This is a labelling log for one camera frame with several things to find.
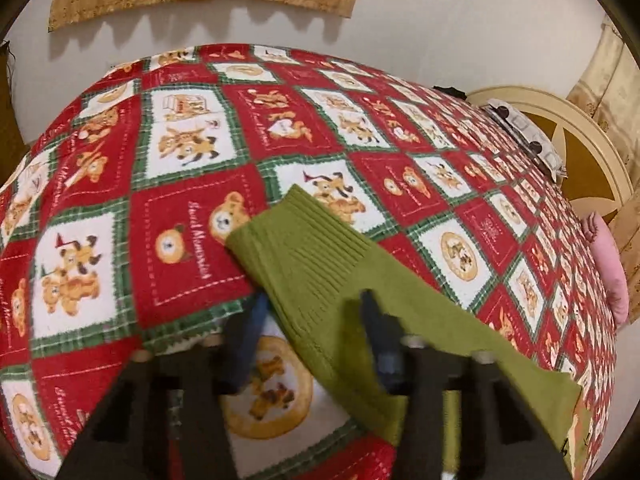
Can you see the green knit garment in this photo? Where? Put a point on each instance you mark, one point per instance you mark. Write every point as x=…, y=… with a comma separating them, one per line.
x=320, y=270

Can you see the red printed bear blanket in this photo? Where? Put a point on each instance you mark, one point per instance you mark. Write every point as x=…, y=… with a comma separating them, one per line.
x=190, y=170

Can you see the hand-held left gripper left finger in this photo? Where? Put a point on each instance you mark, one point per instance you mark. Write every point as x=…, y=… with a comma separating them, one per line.
x=247, y=340

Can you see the cream and brown headboard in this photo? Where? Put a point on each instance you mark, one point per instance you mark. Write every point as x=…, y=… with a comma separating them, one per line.
x=590, y=160

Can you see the black and white patterned pillow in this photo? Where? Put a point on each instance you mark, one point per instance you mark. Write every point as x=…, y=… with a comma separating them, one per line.
x=525, y=132

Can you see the pink pillow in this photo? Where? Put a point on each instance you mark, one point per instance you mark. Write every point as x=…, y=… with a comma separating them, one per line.
x=610, y=265

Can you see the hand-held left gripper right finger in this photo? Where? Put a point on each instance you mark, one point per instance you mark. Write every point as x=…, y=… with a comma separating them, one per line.
x=385, y=355

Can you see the dark brown panel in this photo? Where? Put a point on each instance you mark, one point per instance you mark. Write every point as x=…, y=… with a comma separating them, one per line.
x=11, y=120

